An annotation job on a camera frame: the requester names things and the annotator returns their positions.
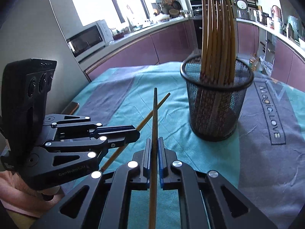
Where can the black range hood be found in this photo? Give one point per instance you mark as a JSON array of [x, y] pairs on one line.
[[195, 1]]

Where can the plastic oil bottle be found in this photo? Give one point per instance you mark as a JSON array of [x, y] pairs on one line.
[[253, 62]]

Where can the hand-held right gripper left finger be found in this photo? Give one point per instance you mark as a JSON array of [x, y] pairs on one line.
[[148, 162]]

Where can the grey refrigerator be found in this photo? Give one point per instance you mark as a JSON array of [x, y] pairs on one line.
[[47, 28]]

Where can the dark pot on stove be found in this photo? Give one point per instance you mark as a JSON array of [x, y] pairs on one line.
[[197, 10]]

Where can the teal and grey printed blanket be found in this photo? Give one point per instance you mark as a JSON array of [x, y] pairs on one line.
[[119, 93]]

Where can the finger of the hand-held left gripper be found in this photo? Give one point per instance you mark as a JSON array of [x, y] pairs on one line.
[[124, 138], [114, 130]]

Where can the person's left hand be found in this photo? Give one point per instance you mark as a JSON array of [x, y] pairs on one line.
[[12, 183]]

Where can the black frying pan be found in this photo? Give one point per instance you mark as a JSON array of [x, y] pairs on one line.
[[176, 4]]

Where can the woven bowl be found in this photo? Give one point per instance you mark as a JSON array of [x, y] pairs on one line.
[[173, 12]]

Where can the purple kitchen cabinets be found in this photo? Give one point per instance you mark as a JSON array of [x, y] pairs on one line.
[[166, 43]]

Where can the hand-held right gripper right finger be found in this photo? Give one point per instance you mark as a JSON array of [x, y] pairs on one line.
[[162, 162]]

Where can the black mesh holder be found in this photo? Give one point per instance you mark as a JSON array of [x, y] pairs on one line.
[[214, 114]]

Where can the clear plastic bag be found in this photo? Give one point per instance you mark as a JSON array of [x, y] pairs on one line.
[[266, 65]]

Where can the white microwave oven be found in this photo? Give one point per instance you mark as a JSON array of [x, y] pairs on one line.
[[88, 38]]

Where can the steel pot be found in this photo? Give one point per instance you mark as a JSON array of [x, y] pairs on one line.
[[261, 16]]

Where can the wooden chopstick with red end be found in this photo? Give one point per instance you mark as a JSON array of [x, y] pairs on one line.
[[154, 124], [150, 115]]

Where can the light kitchen countertop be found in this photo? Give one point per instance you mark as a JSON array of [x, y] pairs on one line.
[[154, 27]]

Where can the kitchen window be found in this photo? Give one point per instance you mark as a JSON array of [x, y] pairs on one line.
[[95, 2]]

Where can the brown flat object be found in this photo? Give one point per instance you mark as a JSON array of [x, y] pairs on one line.
[[71, 108]]

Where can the bundle of wooden chopsticks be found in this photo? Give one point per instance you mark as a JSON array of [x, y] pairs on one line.
[[214, 40]]

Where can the teal glass jar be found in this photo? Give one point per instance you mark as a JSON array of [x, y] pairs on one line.
[[294, 25]]

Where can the white rice cooker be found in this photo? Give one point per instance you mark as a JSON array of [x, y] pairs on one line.
[[242, 6]]

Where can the dark red bowl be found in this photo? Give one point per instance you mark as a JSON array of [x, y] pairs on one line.
[[118, 35]]

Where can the black built-in oven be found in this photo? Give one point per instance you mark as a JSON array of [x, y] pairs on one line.
[[196, 33]]

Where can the copper kettle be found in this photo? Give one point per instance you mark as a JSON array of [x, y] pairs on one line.
[[276, 10]]

